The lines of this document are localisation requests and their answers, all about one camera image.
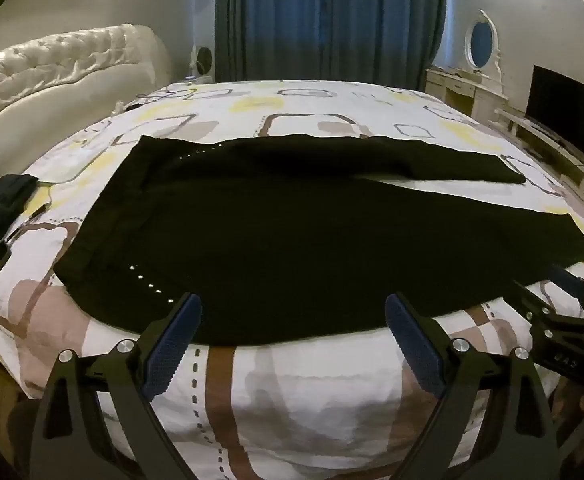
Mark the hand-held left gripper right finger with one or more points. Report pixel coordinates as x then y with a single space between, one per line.
414 345

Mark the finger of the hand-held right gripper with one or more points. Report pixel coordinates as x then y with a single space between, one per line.
534 302
572 285

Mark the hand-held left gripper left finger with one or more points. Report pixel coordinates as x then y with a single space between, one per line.
171 345

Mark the black pants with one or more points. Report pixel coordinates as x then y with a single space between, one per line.
297 240

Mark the bed with patterned sheet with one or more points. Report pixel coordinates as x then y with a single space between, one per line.
322 395

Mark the cream television stand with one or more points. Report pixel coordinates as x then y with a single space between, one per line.
557 152

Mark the black television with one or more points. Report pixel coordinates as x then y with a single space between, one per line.
567 110

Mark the dark green cloth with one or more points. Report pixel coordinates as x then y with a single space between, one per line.
1 205

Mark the cream dressing table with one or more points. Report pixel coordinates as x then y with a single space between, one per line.
459 87

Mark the white oval mirror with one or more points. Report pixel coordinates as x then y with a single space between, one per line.
482 42

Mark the cream tufted headboard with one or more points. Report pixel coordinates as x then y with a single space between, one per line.
46 70

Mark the blue curtain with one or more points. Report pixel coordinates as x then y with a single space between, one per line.
387 20
272 20

